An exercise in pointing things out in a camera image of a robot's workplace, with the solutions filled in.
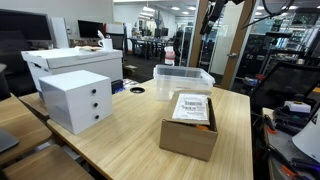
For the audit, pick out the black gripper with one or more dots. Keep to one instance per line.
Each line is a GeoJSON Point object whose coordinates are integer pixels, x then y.
{"type": "Point", "coordinates": [217, 10]}

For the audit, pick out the brown cardboard box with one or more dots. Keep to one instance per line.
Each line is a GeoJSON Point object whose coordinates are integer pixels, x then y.
{"type": "Point", "coordinates": [186, 143]}

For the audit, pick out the small brown floor box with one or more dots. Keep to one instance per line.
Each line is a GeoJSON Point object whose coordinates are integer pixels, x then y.
{"type": "Point", "coordinates": [130, 70]}

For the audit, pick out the large white lidded box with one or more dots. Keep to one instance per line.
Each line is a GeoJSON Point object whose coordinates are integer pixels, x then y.
{"type": "Point", "coordinates": [73, 58]}

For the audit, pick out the clear plastic storage bin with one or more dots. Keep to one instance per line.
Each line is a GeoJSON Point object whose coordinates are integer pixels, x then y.
{"type": "Point", "coordinates": [180, 78]}

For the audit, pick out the black monitor with sticker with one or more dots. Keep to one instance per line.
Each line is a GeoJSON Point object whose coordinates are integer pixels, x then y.
{"type": "Point", "coordinates": [286, 83]}

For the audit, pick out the orange toy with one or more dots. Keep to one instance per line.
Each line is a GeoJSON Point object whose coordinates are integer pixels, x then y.
{"type": "Point", "coordinates": [202, 127]}

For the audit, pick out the white mug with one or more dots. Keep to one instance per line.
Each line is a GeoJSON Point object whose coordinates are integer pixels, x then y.
{"type": "Point", "coordinates": [106, 44]}

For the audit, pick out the dark blue item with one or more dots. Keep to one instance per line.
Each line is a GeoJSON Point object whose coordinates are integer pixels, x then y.
{"type": "Point", "coordinates": [117, 86]}

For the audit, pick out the black monitor beside clutter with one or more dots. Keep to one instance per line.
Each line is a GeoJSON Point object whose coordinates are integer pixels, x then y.
{"type": "Point", "coordinates": [90, 29]}

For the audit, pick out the white and yellow device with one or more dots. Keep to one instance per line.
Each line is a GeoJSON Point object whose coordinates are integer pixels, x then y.
{"type": "Point", "coordinates": [297, 106]}

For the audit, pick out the desk clutter pile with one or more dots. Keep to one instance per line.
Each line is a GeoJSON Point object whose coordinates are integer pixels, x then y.
{"type": "Point", "coordinates": [83, 42]}

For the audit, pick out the white tower panel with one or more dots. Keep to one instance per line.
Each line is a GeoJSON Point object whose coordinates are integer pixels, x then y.
{"type": "Point", "coordinates": [60, 33]}

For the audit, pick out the small white drawer cabinet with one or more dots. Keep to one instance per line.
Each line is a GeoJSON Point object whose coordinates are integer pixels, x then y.
{"type": "Point", "coordinates": [73, 100]}

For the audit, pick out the gray laptop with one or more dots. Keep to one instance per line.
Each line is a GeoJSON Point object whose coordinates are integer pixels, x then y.
{"type": "Point", "coordinates": [6, 140]}

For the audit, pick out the wooden door frame post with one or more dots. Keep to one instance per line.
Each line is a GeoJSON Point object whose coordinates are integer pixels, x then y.
{"type": "Point", "coordinates": [196, 43]}
{"type": "Point", "coordinates": [238, 50]}

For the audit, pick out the wide black wall-side monitor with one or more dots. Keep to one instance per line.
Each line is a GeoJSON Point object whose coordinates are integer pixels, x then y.
{"type": "Point", "coordinates": [23, 26]}

